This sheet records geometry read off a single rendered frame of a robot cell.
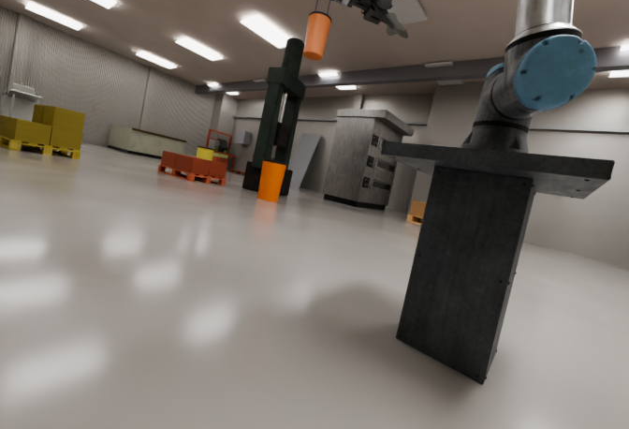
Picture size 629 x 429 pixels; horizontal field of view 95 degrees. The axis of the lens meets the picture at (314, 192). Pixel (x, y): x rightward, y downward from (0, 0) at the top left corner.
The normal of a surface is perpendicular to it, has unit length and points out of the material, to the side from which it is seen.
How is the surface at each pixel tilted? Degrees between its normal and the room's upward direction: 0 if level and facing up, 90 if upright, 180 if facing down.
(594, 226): 90
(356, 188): 90
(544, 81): 98
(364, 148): 90
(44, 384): 0
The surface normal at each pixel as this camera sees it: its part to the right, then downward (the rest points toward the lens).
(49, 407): 0.21, -0.98
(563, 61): -0.21, 0.14
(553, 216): -0.63, -0.09
